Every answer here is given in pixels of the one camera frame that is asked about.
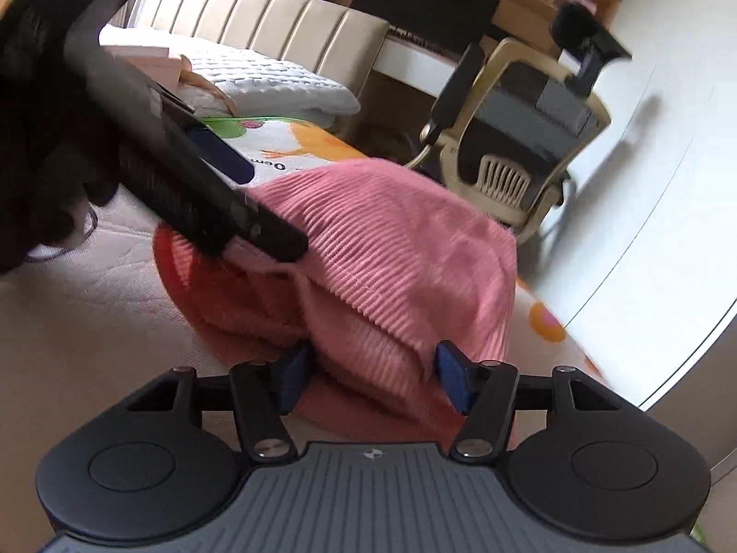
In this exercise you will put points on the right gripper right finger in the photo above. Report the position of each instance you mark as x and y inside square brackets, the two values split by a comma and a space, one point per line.
[482, 392]

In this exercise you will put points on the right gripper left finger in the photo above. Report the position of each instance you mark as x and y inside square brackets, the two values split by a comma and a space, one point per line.
[263, 394]

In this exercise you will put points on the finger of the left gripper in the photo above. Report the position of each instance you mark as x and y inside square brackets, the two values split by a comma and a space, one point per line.
[220, 155]
[162, 167]

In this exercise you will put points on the pink ribbed child top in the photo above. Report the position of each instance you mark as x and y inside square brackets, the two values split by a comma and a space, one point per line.
[368, 276]

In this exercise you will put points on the white quilted pillow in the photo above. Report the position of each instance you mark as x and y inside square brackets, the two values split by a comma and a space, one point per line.
[243, 83]

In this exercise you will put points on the pink cardboard box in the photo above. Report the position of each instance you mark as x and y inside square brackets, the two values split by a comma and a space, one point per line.
[159, 63]

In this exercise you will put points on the beige padded headboard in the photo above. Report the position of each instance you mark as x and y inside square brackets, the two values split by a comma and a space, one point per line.
[328, 39]

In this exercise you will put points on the cartoon printed play mat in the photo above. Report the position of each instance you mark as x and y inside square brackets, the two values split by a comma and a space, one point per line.
[288, 253]

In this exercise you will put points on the white wardrobe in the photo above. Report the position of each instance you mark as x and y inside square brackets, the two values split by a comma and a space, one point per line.
[639, 264]

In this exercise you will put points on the white desk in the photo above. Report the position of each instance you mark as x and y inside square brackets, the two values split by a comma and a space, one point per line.
[415, 62]

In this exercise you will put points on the black computer monitor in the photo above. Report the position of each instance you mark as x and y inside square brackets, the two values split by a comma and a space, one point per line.
[447, 26]

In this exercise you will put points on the beige mesh office chair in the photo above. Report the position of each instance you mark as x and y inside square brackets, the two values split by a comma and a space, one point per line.
[507, 124]

